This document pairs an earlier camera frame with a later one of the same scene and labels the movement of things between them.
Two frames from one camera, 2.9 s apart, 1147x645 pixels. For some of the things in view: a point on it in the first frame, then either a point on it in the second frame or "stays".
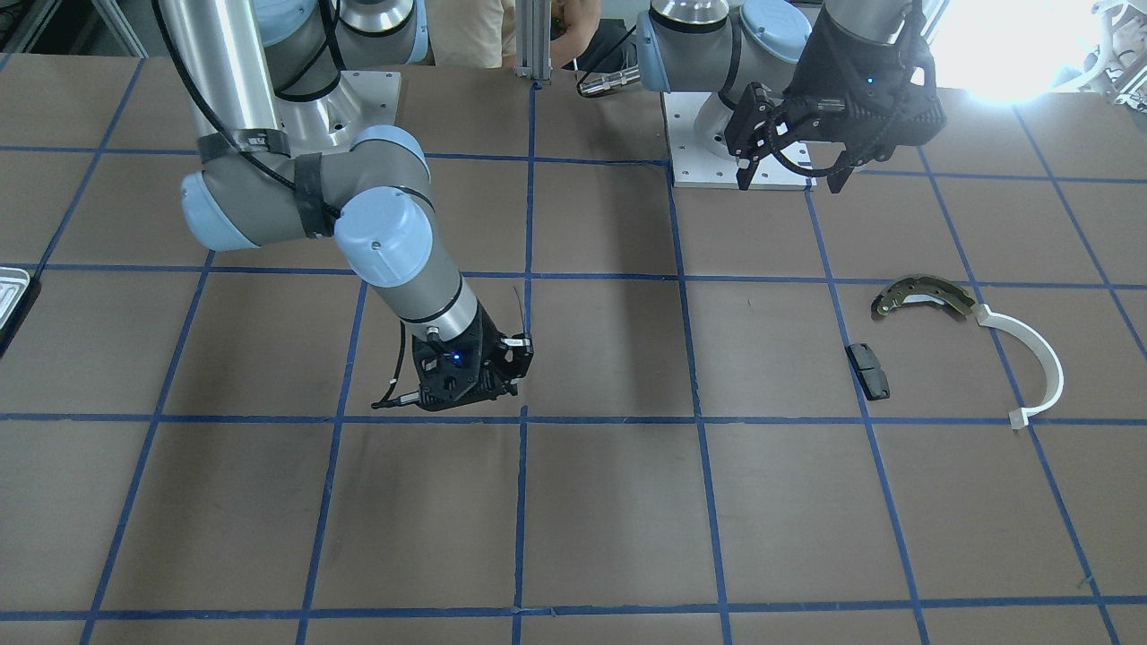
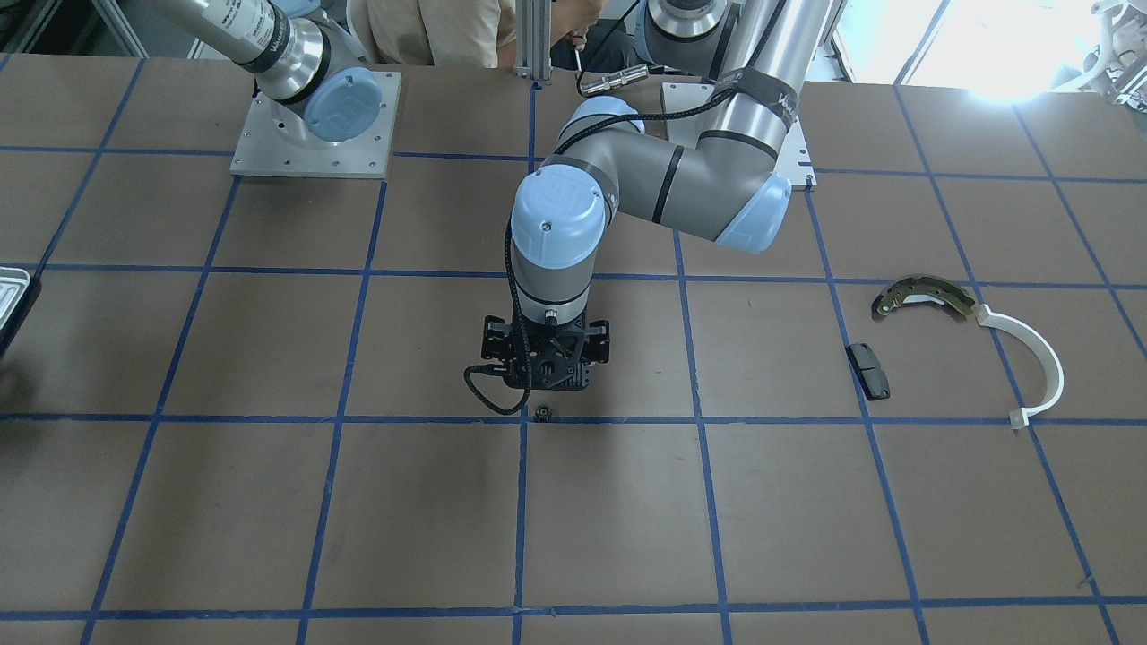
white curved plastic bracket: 1019,418 stays
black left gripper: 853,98 -> 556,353
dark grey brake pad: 869,371 stays
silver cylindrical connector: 609,81 stays
